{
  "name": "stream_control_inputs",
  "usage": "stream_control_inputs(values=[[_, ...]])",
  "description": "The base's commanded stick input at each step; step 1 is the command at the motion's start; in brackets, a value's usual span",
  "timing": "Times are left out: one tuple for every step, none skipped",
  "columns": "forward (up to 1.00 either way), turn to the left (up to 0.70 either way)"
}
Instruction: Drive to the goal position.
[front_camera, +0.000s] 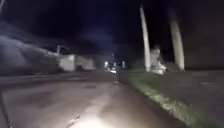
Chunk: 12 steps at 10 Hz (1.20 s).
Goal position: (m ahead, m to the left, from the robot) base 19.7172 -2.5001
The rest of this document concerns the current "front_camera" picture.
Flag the grass verge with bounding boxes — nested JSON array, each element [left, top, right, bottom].
[[126, 68, 224, 128]]

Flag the grey asphalt road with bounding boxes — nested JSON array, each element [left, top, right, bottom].
[[0, 69, 188, 128]]

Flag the pale tree trunk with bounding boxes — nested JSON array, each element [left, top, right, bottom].
[[168, 9, 186, 72], [139, 4, 152, 73]]

